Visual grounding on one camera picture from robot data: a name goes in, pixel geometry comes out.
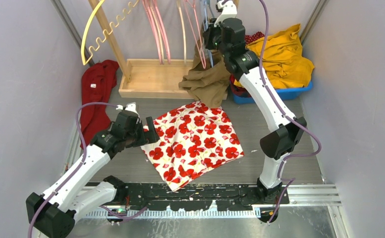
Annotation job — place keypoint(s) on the dark red garment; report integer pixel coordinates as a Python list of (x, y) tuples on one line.
[(97, 83)]

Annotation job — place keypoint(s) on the teal blue wire hanger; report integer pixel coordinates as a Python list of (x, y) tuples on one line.
[(207, 13)]

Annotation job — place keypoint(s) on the white red floral garment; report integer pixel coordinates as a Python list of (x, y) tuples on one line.
[(193, 140)]

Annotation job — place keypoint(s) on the blue plastic bin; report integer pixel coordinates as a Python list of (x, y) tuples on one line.
[(241, 96)]

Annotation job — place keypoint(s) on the yellow wavy hanger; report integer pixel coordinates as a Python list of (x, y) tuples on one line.
[(99, 28)]

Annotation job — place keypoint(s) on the beige hanger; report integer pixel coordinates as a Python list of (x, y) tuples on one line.
[(183, 31)]

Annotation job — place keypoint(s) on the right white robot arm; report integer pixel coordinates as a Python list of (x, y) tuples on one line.
[(285, 128)]

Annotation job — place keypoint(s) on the white slotted cable duct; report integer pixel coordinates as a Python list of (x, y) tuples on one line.
[(169, 214)]

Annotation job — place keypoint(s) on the tan brown skirt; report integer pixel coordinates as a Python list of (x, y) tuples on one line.
[(208, 85)]

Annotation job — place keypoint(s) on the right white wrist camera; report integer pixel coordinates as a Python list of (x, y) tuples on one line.
[(227, 9)]

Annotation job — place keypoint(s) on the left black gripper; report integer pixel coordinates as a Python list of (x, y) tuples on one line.
[(150, 136)]

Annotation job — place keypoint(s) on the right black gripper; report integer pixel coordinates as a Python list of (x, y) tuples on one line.
[(207, 34)]

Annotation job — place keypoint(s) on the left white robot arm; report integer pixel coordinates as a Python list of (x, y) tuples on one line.
[(56, 211)]

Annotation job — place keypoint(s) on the aluminium rail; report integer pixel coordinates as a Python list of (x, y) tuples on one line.
[(313, 195)]

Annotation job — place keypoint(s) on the red polka dot garment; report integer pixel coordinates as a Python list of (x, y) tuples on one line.
[(254, 37)]

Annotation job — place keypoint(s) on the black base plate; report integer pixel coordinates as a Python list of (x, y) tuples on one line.
[(198, 196)]

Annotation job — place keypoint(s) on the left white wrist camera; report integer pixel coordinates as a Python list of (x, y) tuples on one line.
[(130, 107)]

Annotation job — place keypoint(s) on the wooden hanger rack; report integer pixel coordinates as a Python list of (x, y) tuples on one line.
[(147, 78)]

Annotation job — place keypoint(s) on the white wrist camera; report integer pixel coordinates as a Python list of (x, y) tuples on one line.
[(130, 107), (227, 9)]

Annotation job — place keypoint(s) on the yellow garment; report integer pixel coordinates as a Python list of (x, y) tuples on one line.
[(283, 62)]

